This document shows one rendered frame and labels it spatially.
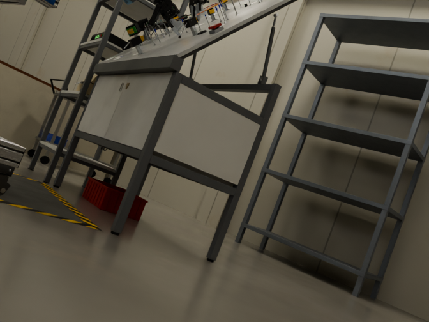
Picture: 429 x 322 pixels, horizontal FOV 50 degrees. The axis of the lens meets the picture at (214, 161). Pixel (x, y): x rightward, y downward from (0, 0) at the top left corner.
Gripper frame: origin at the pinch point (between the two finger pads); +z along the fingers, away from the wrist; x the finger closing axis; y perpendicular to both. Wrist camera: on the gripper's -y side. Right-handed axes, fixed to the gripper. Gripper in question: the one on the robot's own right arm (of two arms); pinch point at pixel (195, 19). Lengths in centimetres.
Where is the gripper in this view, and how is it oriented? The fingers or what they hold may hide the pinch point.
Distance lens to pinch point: 260.2
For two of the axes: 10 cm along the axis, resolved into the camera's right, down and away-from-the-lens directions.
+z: 0.5, 9.9, 1.3
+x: -6.3, -0.7, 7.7
